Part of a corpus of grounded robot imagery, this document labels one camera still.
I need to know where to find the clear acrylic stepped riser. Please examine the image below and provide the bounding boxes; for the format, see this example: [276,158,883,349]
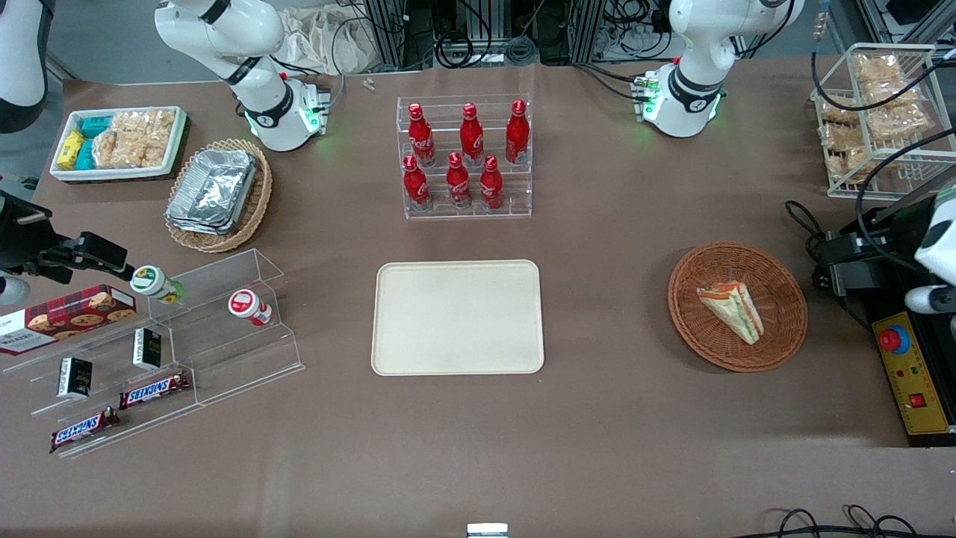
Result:
[0,295,201,459]
[146,248,305,409]

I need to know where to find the brown round wicker basket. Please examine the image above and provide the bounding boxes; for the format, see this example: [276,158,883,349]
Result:
[667,241,809,374]

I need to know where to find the black floor cable bundle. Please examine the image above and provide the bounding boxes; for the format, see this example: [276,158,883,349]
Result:
[745,504,921,538]

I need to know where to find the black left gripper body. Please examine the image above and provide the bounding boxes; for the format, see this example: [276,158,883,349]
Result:
[859,196,938,273]

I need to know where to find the clear acrylic bottle rack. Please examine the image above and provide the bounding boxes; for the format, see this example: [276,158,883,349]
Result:
[395,94,533,220]

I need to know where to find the clear cracker packet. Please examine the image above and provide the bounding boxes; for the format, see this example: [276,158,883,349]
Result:
[862,82,931,144]
[854,53,906,87]
[819,93,861,129]
[820,123,873,182]

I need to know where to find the white wire rack basket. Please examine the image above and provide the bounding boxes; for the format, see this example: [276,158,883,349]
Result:
[810,42,956,201]

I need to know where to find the black arm base cables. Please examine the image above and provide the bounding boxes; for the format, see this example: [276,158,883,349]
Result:
[574,61,645,102]

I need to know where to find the beige cloth bag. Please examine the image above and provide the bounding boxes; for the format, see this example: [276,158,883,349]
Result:
[278,3,379,76]

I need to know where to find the black looped cable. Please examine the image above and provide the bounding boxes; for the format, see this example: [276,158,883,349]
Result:
[783,199,831,259]

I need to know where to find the red tartan cookie box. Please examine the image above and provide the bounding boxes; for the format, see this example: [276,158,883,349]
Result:
[0,284,138,357]

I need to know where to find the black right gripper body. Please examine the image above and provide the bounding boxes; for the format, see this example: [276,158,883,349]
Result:
[0,224,75,288]

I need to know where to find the Snickers chocolate bar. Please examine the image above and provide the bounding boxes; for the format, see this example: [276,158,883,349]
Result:
[119,371,192,411]
[49,406,121,455]

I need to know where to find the yellow emergency stop box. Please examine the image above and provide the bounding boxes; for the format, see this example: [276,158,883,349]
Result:
[871,312,956,448]

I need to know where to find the white plastic snack bin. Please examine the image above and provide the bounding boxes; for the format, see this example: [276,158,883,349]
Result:
[49,106,188,183]

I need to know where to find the clear rice cracker pack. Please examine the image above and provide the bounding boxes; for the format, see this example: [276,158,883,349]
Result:
[112,109,176,140]
[93,130,122,170]
[117,134,168,170]

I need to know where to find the red cola bottle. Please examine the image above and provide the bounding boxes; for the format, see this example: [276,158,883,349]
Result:
[505,99,532,166]
[479,155,506,212]
[459,102,485,167]
[446,151,474,211]
[403,155,432,211]
[407,102,437,167]

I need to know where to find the red lid yogurt cup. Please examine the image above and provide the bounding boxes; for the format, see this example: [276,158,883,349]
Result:
[228,288,274,328]

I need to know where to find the green lid yogurt cup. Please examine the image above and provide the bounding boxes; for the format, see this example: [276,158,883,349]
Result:
[130,266,184,306]

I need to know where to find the wrapped triangle sandwich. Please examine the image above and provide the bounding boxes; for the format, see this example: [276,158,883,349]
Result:
[696,280,766,346]

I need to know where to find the light oval wicker basket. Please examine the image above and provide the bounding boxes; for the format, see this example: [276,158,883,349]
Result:
[164,137,274,254]

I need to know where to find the yellow snack pack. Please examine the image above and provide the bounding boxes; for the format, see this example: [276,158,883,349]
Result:
[57,130,86,171]

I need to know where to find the small black white box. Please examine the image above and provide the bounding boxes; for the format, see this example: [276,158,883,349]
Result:
[58,356,93,399]
[132,327,163,371]

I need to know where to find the stack of foil trays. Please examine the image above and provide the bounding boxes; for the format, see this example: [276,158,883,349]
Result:
[167,148,258,237]

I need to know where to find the aluminium frame rack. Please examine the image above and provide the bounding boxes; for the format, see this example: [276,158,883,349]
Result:
[363,0,677,67]

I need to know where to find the beige rectangular tray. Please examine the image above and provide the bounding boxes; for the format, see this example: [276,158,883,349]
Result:
[370,259,545,377]

